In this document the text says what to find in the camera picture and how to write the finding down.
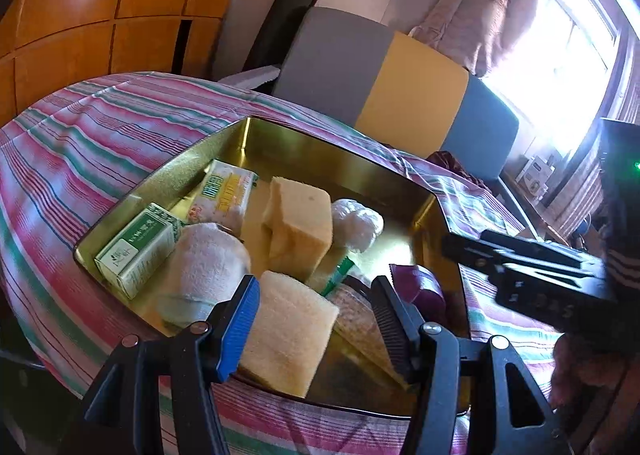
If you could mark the wooden wardrobe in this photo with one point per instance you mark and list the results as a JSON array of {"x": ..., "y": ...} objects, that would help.
[{"x": 100, "y": 10}]

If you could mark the yellow green packet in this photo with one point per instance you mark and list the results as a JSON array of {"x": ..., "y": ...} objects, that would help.
[{"x": 225, "y": 195}]

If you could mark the striped pink green tablecloth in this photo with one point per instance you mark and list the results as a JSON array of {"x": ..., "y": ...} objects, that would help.
[{"x": 75, "y": 145}]

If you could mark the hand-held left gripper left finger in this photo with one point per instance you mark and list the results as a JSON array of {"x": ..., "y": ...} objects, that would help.
[{"x": 240, "y": 330}]

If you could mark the large orange-yellow sponge block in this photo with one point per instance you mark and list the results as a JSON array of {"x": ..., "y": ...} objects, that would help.
[{"x": 300, "y": 230}]

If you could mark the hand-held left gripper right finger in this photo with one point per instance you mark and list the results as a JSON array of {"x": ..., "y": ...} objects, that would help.
[{"x": 389, "y": 330}]

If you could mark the pink patterned curtain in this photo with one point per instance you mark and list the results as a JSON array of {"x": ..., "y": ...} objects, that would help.
[{"x": 480, "y": 0}]

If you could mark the grey chair armrest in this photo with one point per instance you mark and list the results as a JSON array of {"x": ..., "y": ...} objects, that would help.
[{"x": 515, "y": 207}]

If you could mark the purple packet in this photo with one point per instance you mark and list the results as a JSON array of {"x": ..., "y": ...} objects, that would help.
[{"x": 425, "y": 292}]

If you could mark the white cotton ball bag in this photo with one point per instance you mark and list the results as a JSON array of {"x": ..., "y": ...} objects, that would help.
[{"x": 357, "y": 225}]

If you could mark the white chair armrest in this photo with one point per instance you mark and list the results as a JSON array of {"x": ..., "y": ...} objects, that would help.
[{"x": 250, "y": 77}]

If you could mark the small green white carton box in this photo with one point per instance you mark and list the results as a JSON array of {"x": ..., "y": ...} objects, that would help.
[{"x": 135, "y": 250}]

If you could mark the pale yellow sponge block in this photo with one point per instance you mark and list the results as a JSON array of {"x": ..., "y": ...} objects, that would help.
[{"x": 285, "y": 330}]

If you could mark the green white slim packet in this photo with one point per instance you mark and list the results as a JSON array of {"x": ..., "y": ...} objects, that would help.
[{"x": 334, "y": 275}]

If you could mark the person's right hand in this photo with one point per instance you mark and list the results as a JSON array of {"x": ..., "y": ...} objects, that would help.
[{"x": 575, "y": 367}]

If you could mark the gold metal tin tray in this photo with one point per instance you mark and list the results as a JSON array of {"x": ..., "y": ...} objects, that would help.
[{"x": 300, "y": 155}]

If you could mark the window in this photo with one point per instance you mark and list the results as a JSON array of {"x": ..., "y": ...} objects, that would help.
[{"x": 560, "y": 65}]

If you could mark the white boxes on desk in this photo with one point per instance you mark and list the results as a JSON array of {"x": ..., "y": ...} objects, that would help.
[{"x": 537, "y": 177}]

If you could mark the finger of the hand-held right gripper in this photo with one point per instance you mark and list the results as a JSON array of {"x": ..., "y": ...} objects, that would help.
[
  {"x": 550, "y": 297},
  {"x": 545, "y": 251}
]

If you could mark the grey yellow blue chair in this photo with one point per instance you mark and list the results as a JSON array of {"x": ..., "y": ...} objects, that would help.
[{"x": 400, "y": 85}]

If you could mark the dark red patterned cloth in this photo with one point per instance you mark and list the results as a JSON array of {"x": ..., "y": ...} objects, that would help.
[{"x": 457, "y": 167}]

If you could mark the white towel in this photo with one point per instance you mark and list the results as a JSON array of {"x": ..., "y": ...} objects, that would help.
[{"x": 205, "y": 270}]

